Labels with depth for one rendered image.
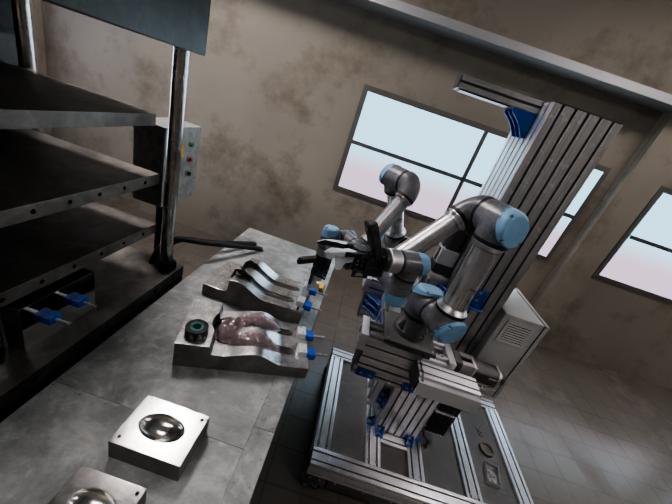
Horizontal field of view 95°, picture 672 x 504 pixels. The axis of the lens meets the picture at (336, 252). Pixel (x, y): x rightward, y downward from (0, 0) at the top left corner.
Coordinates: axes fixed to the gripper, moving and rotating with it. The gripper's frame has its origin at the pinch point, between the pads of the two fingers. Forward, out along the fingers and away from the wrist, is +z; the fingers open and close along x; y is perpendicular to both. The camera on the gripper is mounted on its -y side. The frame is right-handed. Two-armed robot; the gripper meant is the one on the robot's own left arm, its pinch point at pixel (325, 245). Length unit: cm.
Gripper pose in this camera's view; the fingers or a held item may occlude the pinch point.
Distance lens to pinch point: 84.5
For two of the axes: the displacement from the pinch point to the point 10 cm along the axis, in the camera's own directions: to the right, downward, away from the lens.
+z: -9.1, -1.2, -4.0
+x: -3.3, -3.7, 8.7
